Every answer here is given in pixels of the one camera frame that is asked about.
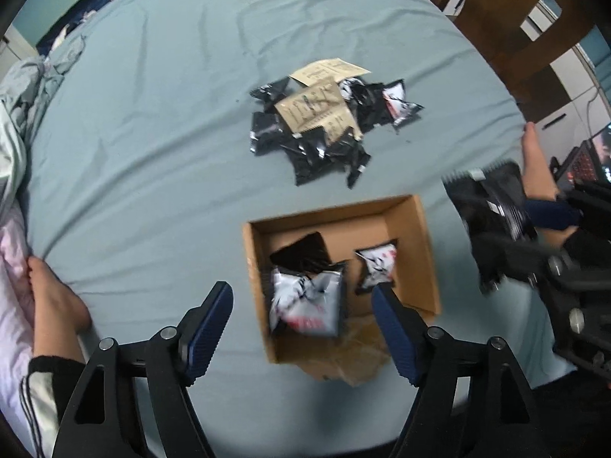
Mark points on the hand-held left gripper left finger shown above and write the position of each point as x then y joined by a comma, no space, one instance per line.
210,334

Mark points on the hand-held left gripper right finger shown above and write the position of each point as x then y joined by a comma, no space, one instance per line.
396,334

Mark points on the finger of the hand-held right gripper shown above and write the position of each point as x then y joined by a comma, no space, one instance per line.
515,260
551,213

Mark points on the black ridged snack packet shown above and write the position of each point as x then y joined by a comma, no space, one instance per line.
496,200

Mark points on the small white printed snack packet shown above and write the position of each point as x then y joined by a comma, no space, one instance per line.
377,267

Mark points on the cardboard box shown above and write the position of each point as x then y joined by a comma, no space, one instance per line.
405,248

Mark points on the plain black snack packet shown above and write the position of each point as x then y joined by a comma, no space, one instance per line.
303,250

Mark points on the pile of black snack packets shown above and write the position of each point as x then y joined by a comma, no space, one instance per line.
310,157

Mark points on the silver printed snack packet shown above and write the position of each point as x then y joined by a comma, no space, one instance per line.
351,89

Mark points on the person's right foot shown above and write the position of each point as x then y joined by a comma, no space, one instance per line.
537,167

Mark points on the person's foot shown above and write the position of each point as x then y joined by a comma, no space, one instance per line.
537,167
57,300

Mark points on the laptop with lit keyboard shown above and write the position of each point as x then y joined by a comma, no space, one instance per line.
589,162

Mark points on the person's left foot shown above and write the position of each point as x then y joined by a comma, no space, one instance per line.
57,300

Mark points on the wooden chair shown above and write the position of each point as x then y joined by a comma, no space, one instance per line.
506,33

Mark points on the teal bed sheet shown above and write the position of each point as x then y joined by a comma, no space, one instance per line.
143,152

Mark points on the pink cloth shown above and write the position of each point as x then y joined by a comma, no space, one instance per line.
14,305

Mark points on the crinkled black snack packet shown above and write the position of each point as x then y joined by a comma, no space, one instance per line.
272,89

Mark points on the crumpled grey blanket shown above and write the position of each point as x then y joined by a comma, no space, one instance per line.
24,100

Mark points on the dark framed picture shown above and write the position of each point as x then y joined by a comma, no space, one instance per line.
76,19

